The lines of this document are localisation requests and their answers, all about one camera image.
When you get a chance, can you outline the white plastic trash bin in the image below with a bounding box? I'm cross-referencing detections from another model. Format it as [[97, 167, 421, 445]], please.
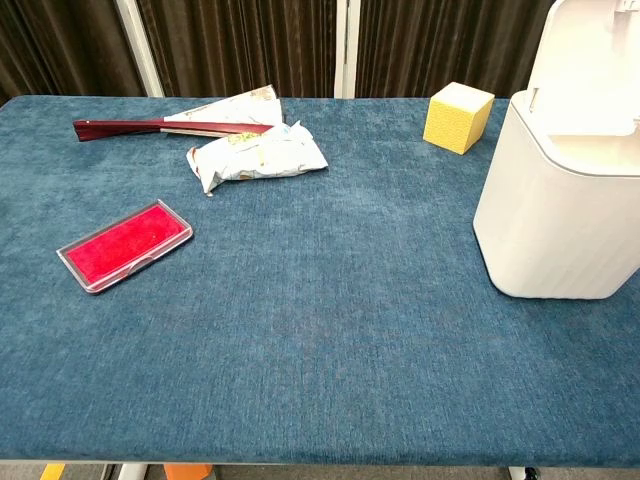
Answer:
[[472, 0, 640, 301]]

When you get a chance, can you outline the blue fabric tablecloth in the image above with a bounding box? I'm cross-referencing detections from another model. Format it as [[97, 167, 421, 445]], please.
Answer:
[[0, 94, 640, 469]]

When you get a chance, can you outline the white crinkled snack bag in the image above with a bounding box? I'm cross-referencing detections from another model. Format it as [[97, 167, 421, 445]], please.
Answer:
[[186, 120, 329, 198]]

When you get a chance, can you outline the yellow sponge cube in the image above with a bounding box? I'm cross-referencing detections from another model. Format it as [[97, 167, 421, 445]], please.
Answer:
[[422, 81, 496, 155]]

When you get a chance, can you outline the red ink pad case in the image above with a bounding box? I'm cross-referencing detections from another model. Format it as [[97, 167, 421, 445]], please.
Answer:
[[55, 198, 195, 296]]

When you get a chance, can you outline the dark brown curtain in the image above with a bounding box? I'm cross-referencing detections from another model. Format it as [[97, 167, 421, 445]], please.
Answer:
[[0, 0, 574, 107]]

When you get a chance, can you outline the orange object under table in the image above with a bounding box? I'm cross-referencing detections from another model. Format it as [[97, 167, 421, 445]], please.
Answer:
[[163, 463, 213, 480]]

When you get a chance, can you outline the white vertical frame post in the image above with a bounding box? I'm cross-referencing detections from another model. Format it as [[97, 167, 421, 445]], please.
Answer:
[[333, 0, 361, 99]]

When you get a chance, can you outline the white slanted frame post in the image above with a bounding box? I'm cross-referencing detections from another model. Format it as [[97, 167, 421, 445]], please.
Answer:
[[114, 0, 165, 98]]

